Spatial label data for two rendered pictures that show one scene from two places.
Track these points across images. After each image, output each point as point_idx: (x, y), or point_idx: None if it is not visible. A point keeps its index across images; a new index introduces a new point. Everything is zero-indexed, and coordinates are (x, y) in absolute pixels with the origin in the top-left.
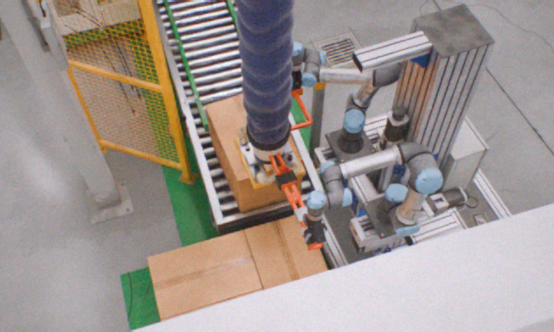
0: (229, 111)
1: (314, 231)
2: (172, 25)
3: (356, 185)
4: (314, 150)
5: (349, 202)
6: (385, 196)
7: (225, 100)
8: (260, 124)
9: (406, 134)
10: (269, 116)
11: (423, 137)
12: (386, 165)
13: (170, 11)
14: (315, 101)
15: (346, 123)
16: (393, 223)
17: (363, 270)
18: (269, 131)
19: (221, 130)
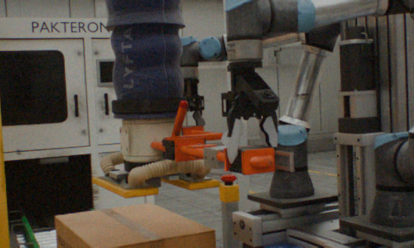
0: (92, 215)
1: (250, 86)
2: (29, 236)
3: (318, 237)
4: (233, 214)
5: (311, 8)
6: (378, 142)
7: (87, 211)
8: (133, 45)
9: (378, 77)
10: (147, 16)
11: (407, 56)
12: (361, 0)
13: (31, 230)
14: (227, 229)
15: (277, 132)
16: None
17: None
18: (150, 64)
19: (76, 224)
